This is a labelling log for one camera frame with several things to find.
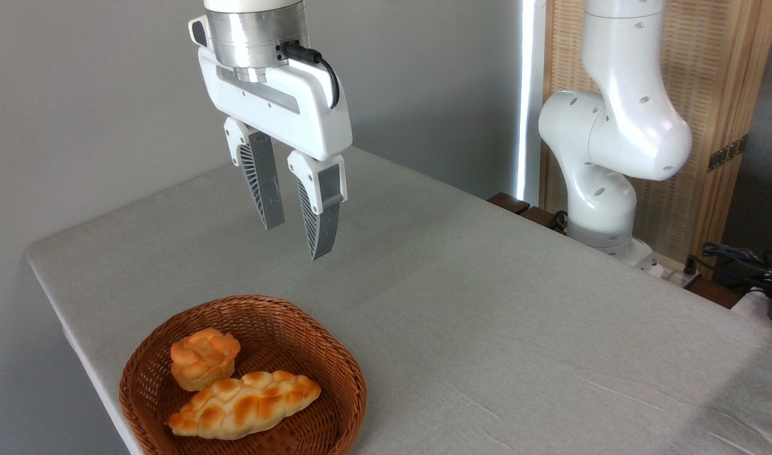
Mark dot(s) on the white power strip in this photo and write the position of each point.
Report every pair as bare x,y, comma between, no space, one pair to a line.
673,273

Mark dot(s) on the dark metal screen hinge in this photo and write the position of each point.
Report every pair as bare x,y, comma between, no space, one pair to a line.
727,153

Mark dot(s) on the white vertical pole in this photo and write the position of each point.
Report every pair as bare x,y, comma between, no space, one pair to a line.
530,95

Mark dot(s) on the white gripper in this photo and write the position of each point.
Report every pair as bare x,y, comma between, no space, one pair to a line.
278,107

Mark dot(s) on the long braided bread loaf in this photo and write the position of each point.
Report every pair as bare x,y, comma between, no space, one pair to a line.
247,407

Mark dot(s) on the grey tablecloth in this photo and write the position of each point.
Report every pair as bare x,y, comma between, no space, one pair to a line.
550,347

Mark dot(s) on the brown woven wicker basket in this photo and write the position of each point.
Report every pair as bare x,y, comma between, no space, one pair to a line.
285,328

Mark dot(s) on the small round bread bun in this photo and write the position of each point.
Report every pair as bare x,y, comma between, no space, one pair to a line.
203,360

